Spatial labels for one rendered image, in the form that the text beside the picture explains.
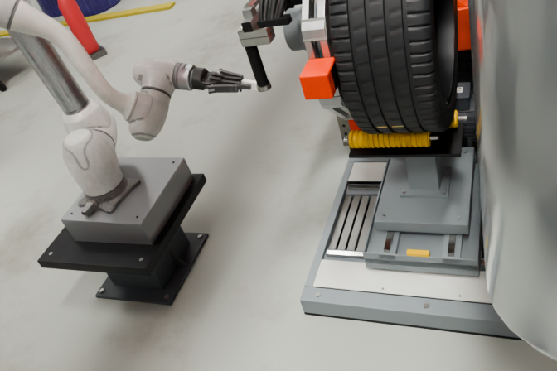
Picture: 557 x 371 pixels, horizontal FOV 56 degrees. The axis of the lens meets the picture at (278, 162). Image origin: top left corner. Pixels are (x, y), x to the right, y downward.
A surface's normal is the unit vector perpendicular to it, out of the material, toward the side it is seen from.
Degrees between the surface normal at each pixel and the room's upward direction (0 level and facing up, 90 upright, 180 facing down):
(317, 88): 90
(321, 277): 0
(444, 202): 0
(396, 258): 90
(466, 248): 0
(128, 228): 90
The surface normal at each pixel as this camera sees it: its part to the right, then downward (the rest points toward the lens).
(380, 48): -0.36, 0.46
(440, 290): -0.26, -0.77
